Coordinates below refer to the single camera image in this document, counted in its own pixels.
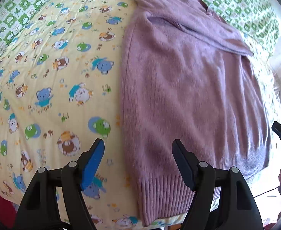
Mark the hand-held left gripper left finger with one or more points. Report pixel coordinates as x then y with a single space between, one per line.
92 163

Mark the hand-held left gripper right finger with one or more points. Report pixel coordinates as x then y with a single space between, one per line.
182 163

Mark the purple knit sweater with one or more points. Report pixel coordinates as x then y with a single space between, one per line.
178 88

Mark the yellow bear-print blanket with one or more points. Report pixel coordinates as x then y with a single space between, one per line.
47 76

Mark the green checked quilt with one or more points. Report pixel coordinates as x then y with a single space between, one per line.
238 4

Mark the green checked pillow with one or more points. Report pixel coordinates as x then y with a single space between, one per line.
6 16

